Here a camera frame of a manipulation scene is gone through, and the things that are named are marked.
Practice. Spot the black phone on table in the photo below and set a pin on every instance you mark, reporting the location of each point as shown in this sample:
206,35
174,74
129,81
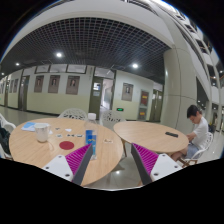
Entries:
171,134

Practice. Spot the white lattice chair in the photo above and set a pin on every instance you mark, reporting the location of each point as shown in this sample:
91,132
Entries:
73,113
109,118

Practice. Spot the clear water bottle blue label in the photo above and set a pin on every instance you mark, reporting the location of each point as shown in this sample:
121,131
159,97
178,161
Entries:
91,133

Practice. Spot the white lattice chair left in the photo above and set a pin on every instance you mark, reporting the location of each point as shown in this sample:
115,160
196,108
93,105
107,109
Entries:
73,113

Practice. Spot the framed portrait poster right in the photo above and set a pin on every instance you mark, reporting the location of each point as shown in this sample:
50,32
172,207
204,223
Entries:
72,85

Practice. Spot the round wooden table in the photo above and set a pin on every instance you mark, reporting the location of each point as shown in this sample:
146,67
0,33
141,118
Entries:
25,148
151,136

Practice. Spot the small wrapped candy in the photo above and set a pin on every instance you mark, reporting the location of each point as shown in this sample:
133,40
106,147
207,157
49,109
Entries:
108,141

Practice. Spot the white lattice chair middle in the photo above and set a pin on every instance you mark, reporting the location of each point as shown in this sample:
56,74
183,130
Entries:
109,118

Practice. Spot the round wooden table right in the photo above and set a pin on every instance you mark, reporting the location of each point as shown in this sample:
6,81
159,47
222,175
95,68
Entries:
151,136

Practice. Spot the framed portrait poster middle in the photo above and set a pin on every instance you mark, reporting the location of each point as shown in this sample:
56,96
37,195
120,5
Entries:
54,84

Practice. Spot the round wooden table left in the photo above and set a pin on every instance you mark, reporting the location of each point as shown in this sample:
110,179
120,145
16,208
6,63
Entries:
25,148

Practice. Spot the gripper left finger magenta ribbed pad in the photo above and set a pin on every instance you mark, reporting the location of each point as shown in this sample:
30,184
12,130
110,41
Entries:
71,167

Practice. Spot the white chair under person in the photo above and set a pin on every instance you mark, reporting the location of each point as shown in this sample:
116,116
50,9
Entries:
194,159

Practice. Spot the white plastic cup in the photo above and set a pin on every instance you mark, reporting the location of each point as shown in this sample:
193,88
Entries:
42,131

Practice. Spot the seated person white shirt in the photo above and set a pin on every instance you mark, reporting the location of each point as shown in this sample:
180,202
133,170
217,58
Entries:
197,137

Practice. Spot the framed portrait beside door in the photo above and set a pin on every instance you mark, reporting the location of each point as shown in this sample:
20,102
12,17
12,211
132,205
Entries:
127,92

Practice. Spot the framed portrait poster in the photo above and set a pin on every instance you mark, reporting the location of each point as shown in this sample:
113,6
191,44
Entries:
38,84
72,85
54,84

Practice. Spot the red notice board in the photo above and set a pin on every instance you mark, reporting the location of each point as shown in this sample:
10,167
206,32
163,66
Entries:
144,98

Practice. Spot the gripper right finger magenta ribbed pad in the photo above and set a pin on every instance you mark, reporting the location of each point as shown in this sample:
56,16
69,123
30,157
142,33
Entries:
152,166

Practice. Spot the framed portrait poster left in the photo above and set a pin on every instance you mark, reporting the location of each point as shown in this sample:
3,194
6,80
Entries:
38,84

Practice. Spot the white chair far left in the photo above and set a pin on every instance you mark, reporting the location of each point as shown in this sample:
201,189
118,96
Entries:
6,129

